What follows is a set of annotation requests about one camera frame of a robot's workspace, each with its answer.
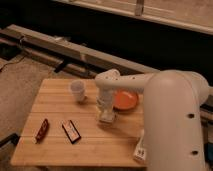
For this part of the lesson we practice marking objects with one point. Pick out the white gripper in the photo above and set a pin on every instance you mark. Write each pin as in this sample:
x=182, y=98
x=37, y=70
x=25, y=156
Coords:
x=105, y=101

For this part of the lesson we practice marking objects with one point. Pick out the white sponge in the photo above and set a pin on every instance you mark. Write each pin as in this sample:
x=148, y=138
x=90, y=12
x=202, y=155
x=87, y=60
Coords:
x=107, y=116

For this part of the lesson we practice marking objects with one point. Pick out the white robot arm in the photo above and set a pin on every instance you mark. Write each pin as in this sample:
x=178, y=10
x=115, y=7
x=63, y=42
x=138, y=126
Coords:
x=174, y=142

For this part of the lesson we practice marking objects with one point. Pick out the orange bowl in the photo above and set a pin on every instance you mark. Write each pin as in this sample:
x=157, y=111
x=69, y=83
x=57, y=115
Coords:
x=125, y=100

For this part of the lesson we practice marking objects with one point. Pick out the black and white box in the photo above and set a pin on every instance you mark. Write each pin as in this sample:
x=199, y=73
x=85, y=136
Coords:
x=71, y=131

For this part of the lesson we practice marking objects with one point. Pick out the wooden table board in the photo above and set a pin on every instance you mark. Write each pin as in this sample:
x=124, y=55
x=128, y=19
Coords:
x=101, y=144

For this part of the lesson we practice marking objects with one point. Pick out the white plastic bottle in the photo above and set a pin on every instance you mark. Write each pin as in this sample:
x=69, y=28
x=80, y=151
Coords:
x=140, y=151

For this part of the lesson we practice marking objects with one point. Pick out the black table leg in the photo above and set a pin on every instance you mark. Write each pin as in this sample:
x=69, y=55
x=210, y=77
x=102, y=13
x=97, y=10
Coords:
x=13, y=138

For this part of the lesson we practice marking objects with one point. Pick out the grey metal rail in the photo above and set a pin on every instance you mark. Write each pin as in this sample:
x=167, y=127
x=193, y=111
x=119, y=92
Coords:
x=73, y=50

